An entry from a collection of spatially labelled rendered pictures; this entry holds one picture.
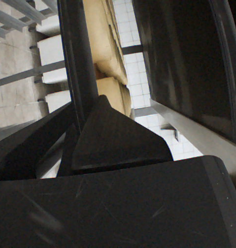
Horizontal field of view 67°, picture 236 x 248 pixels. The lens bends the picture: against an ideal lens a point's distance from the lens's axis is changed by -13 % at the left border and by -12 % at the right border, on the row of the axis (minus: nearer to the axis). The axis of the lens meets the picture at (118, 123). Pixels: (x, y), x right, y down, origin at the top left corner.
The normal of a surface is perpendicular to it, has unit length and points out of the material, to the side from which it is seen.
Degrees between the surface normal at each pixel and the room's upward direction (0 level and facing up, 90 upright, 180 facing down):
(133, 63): 90
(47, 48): 96
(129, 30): 90
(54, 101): 92
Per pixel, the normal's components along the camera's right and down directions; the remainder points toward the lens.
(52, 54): -0.14, 0.15
